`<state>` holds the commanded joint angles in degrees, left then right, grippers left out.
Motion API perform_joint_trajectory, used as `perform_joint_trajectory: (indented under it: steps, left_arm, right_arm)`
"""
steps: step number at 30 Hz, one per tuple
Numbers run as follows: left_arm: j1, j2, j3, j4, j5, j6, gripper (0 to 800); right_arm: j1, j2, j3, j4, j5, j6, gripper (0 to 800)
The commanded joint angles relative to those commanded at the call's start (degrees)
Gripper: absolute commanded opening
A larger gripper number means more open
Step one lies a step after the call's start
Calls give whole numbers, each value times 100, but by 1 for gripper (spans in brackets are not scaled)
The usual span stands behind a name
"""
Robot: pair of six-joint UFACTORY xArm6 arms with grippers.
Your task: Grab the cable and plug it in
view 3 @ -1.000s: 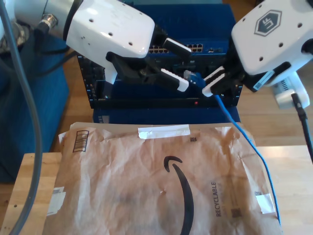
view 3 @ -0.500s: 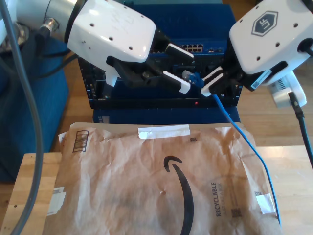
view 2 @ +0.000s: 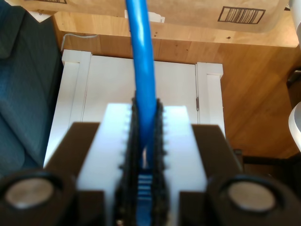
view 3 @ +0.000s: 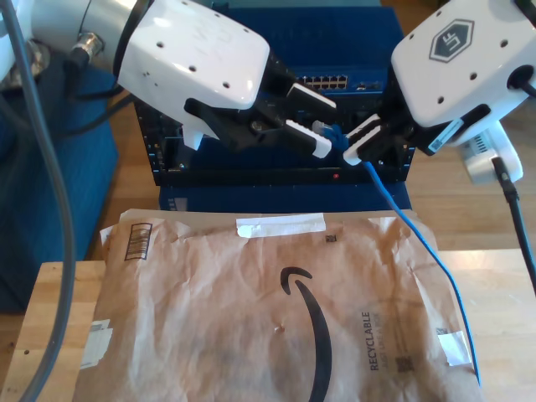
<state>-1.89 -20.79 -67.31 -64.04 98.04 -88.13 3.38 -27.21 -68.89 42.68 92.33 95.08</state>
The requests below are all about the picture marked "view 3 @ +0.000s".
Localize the blue network cable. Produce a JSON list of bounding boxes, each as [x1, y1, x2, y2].
[[312, 120, 482, 389]]

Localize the black rack server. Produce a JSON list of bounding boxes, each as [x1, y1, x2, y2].
[[137, 92, 415, 142]]

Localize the long white tape strip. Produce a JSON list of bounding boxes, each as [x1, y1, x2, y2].
[[235, 213, 327, 239]]

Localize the brown paper mailer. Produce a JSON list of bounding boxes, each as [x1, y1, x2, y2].
[[75, 208, 482, 402]]

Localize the blue sofa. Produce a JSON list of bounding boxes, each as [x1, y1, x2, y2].
[[0, 49, 121, 313]]

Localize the short white tape strip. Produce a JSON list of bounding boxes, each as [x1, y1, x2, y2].
[[436, 329, 473, 367]]

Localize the white shipping label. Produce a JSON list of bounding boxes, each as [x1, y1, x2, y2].
[[80, 319, 114, 370]]

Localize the blue network switch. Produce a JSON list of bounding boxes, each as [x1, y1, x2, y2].
[[209, 6, 406, 96]]

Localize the black gripper plug cable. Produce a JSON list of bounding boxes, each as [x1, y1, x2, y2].
[[508, 64, 536, 98]]

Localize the black rack frame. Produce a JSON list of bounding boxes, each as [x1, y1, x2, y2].
[[133, 98, 420, 188]]

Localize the thin black camera cable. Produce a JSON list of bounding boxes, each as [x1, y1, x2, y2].
[[61, 49, 137, 136]]

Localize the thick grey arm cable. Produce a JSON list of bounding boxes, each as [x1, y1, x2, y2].
[[0, 0, 77, 402]]

